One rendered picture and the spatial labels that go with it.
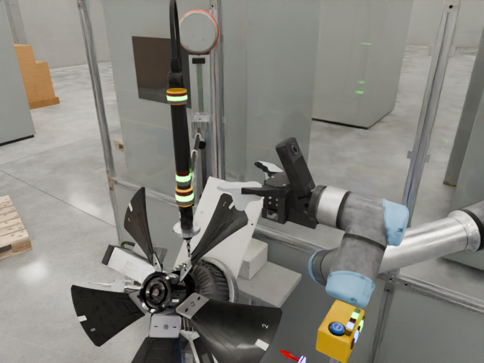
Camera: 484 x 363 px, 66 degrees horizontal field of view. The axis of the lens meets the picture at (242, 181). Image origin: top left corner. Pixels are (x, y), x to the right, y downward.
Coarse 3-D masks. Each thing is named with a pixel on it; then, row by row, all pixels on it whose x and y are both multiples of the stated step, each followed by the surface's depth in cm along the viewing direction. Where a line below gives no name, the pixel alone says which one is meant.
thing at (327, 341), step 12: (336, 300) 125; (336, 312) 121; (348, 312) 121; (360, 312) 121; (324, 324) 116; (324, 336) 114; (336, 336) 112; (348, 336) 112; (324, 348) 116; (336, 348) 113; (348, 348) 110
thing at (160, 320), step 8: (152, 320) 108; (160, 320) 109; (168, 320) 110; (176, 320) 111; (152, 328) 108; (160, 328) 109; (168, 328) 110; (176, 328) 111; (152, 336) 108; (160, 336) 109; (168, 336) 110; (176, 336) 111
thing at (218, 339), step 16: (208, 304) 108; (224, 304) 108; (240, 304) 107; (192, 320) 103; (208, 320) 103; (224, 320) 102; (240, 320) 102; (256, 320) 101; (272, 320) 100; (208, 336) 99; (224, 336) 98; (240, 336) 98; (256, 336) 97; (272, 336) 96; (224, 352) 95; (240, 352) 95; (256, 352) 94
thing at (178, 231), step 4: (192, 204) 96; (192, 208) 97; (176, 224) 98; (180, 224) 98; (196, 224) 98; (176, 228) 96; (180, 228) 96; (192, 228) 96; (196, 228) 96; (176, 232) 94; (180, 232) 94; (184, 232) 94; (188, 232) 94; (192, 232) 94; (196, 232) 95; (180, 236) 94; (184, 236) 94; (188, 236) 94; (192, 236) 95
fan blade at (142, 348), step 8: (144, 344) 107; (152, 344) 107; (160, 344) 108; (168, 344) 109; (176, 344) 110; (144, 352) 106; (152, 352) 107; (160, 352) 108; (168, 352) 108; (176, 352) 109; (136, 360) 106; (144, 360) 106; (152, 360) 106; (160, 360) 107; (168, 360) 108; (176, 360) 109
